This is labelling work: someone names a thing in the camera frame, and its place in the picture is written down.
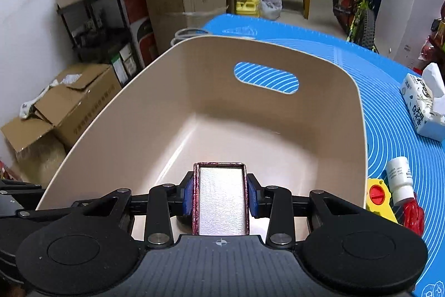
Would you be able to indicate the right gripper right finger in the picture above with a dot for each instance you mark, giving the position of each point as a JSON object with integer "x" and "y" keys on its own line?
{"x": 276, "y": 204}

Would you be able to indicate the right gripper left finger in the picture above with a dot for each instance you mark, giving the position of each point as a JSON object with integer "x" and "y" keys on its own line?
{"x": 164, "y": 202}

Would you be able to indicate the small red patterned box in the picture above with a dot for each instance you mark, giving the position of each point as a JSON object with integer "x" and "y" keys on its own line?
{"x": 220, "y": 204}

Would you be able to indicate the beige plastic storage basket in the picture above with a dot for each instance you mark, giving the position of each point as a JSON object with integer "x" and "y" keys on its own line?
{"x": 293, "y": 119}

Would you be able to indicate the yellow red toy nut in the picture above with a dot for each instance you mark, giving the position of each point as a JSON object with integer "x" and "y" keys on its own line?
{"x": 378, "y": 199}

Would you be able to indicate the white pill bottle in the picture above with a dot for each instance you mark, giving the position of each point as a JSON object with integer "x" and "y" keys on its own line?
{"x": 400, "y": 180}

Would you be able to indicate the red clip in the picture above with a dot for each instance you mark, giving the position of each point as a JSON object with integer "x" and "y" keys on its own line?
{"x": 414, "y": 216}

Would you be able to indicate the blue silicone baking mat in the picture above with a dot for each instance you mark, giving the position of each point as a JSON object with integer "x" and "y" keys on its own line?
{"x": 390, "y": 132}

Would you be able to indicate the open cardboard box on floor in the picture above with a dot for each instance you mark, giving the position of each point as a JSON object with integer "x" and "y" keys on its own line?
{"x": 67, "y": 109}

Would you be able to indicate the white tissue pack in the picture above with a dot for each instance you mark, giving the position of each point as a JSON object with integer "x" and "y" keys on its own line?
{"x": 424, "y": 98}

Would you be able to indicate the black metal shelf rack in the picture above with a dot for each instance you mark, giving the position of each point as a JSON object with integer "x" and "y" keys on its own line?
{"x": 100, "y": 33}

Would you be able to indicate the yellow plastic jug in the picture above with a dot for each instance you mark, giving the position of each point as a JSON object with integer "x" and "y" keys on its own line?
{"x": 249, "y": 8}

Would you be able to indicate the clear plastic bag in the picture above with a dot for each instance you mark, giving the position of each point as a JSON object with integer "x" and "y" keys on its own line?
{"x": 270, "y": 9}

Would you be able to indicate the white appliance cabinet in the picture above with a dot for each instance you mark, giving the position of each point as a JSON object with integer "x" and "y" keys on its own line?
{"x": 402, "y": 28}

